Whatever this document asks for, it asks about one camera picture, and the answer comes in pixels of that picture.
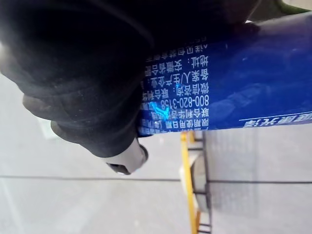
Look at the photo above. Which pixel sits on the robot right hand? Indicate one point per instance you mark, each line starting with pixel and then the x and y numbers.
pixel 73 61

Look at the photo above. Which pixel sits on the blue red toothpaste box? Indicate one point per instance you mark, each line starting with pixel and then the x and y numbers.
pixel 243 85

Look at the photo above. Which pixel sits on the black shelf with yellow rail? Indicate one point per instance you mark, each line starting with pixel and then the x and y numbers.
pixel 185 158

